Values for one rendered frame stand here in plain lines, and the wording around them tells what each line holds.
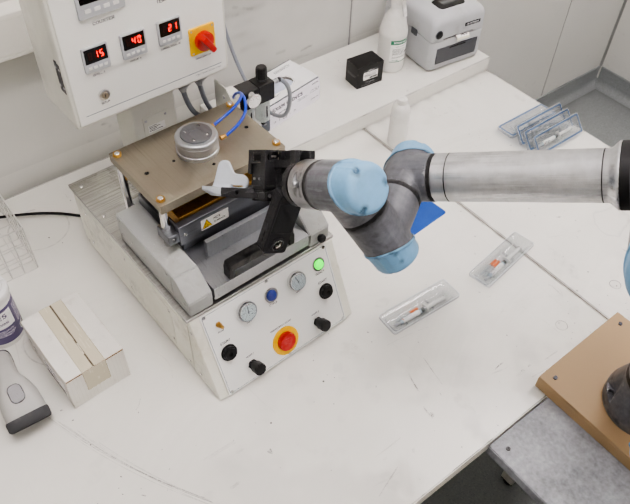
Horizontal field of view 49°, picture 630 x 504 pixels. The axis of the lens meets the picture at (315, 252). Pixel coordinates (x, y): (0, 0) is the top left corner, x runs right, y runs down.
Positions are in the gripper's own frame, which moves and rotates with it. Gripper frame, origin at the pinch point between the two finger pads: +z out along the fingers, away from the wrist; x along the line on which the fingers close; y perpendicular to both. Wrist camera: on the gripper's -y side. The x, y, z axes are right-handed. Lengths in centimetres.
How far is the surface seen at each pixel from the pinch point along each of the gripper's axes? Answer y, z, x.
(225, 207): -3.1, 6.1, -0.3
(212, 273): -15.1, 5.6, 2.5
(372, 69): 33, 47, -68
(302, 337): -29.8, 6.8, -18.6
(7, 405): -39, 22, 35
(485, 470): -83, 23, -97
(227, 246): -10.6, 8.4, -2.0
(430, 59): 37, 42, -85
